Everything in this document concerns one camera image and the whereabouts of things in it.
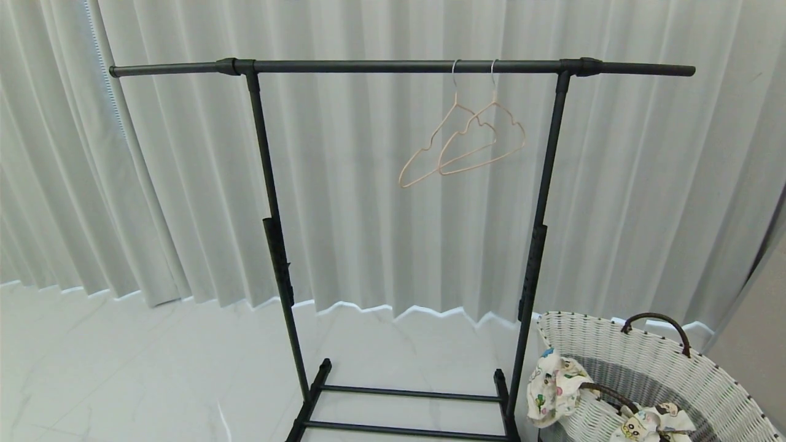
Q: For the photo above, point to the white laundry basket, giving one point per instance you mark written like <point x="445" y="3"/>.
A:
<point x="614" y="344"/>

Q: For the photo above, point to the white curtain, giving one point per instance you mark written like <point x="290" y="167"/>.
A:
<point x="368" y="215"/>

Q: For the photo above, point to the black clothes rack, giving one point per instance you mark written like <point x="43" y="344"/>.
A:
<point x="399" y="65"/>

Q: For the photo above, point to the cream printed garment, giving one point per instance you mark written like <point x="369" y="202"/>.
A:
<point x="556" y="387"/>

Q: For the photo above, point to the pink clothes hanger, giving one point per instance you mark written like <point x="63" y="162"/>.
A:
<point x="495" y="97"/>
<point x="455" y="99"/>

